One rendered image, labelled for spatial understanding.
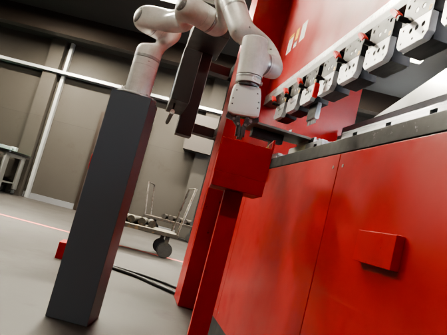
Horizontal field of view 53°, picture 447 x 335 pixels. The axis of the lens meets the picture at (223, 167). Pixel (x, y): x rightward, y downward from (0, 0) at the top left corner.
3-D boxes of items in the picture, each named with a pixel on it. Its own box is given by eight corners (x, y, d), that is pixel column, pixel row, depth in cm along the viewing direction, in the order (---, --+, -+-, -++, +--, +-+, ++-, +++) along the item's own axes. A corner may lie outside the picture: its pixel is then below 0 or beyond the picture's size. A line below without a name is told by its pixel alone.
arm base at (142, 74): (110, 87, 196) (122, 48, 198) (120, 99, 214) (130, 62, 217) (152, 98, 195) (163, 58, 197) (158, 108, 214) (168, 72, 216)
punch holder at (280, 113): (273, 120, 252) (279, 92, 254) (287, 124, 253) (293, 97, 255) (281, 115, 237) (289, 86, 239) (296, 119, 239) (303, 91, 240)
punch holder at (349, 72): (336, 85, 174) (344, 46, 175) (355, 92, 175) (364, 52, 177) (354, 75, 159) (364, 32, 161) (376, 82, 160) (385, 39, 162)
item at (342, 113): (173, 296, 293) (257, -23, 320) (293, 323, 308) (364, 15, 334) (177, 306, 269) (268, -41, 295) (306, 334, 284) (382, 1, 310)
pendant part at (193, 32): (162, 131, 340) (191, 27, 350) (193, 140, 345) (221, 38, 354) (167, 119, 290) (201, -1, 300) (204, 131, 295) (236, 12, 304)
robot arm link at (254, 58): (253, 84, 150) (231, 75, 145) (259, 46, 152) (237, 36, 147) (269, 79, 143) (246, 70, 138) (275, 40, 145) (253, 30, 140)
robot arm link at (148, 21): (155, 42, 217) (126, 27, 207) (163, 19, 217) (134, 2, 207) (214, 34, 177) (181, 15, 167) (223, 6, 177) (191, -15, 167)
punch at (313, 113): (304, 125, 207) (309, 106, 208) (308, 126, 208) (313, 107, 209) (313, 121, 197) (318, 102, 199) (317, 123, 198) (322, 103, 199)
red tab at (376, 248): (352, 259, 101) (358, 229, 101) (360, 261, 101) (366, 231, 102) (389, 270, 86) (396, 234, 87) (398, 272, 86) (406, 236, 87)
